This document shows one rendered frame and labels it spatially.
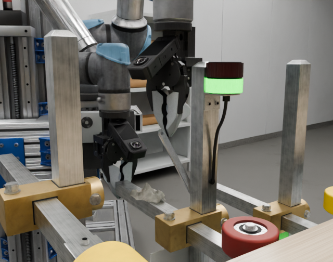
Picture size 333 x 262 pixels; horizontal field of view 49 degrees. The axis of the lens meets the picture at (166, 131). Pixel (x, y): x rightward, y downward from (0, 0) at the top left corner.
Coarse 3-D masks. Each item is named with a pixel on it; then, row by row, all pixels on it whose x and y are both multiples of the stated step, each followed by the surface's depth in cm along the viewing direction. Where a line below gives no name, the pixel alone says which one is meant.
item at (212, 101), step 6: (210, 78) 58; (216, 78) 57; (222, 78) 57; (228, 78) 57; (234, 78) 57; (240, 78) 58; (204, 96) 61; (210, 96) 62; (216, 96) 63; (228, 96) 59; (204, 102) 62; (210, 102) 62; (216, 102) 63; (204, 108) 62; (210, 108) 62; (216, 108) 63; (222, 114) 60; (222, 120) 61; (216, 132) 62; (216, 138) 63; (216, 144) 63; (210, 180) 65
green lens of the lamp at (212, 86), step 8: (208, 80) 58; (216, 80) 57; (224, 80) 57; (232, 80) 57; (240, 80) 57; (208, 88) 58; (216, 88) 57; (224, 88) 57; (232, 88) 57; (240, 88) 58
